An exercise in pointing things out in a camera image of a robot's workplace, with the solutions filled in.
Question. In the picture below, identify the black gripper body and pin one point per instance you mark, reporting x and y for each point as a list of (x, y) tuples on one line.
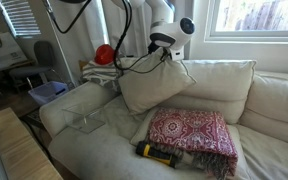
[(154, 47)]

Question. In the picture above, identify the white square throw pillow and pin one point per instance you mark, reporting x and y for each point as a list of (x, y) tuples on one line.
[(150, 86)]

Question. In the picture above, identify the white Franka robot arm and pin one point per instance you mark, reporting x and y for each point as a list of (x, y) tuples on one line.
[(170, 31)]

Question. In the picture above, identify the large cream back cushion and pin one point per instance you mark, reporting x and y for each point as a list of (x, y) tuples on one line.
[(217, 86)]

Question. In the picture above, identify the grey white striped cloth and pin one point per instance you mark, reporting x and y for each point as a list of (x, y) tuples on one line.
[(99, 73)]

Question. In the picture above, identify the white curtain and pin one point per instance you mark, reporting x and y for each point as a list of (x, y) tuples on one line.
[(94, 26)]

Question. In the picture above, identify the red patterned folded blanket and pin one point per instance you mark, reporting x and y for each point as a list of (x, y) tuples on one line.
[(190, 133)]

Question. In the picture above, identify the yellow black flashlight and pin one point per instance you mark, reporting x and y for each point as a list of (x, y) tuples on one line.
[(154, 154)]

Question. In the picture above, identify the white framed window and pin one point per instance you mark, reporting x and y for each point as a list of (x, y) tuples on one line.
[(257, 16)]

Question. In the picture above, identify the clear plastic container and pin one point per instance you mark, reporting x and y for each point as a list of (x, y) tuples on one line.
[(84, 118)]

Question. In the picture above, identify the grey office chair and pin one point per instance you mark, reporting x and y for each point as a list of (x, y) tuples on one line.
[(42, 60)]

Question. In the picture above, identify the cream fabric sofa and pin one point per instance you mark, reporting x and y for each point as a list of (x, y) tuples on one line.
[(100, 153)]

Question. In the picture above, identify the lavender plastic bin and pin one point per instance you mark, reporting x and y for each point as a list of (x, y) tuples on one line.
[(47, 91)]

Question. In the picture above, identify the white window blinds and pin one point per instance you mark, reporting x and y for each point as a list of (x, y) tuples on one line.
[(19, 18)]

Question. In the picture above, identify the white paper bag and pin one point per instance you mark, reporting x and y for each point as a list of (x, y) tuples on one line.
[(4, 51)]

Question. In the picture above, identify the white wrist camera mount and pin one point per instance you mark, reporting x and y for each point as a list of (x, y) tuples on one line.
[(177, 54)]

